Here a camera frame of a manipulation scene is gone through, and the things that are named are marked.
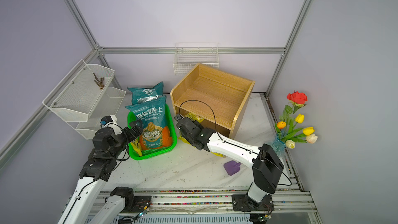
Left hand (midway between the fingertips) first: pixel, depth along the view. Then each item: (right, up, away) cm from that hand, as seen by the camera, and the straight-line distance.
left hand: (136, 124), depth 73 cm
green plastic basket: (+5, -17, +9) cm, 20 cm away
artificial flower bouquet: (+74, -5, +2) cm, 74 cm away
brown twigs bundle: (-25, +21, +11) cm, 35 cm away
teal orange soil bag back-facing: (-4, +16, +20) cm, 26 cm away
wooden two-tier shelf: (+40, +13, +3) cm, 42 cm away
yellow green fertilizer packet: (-4, -13, +9) cm, 16 cm away
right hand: (+27, -2, +10) cm, 29 cm away
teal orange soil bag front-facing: (+7, -6, +12) cm, 15 cm away
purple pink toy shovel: (+49, -25, +12) cm, 56 cm away
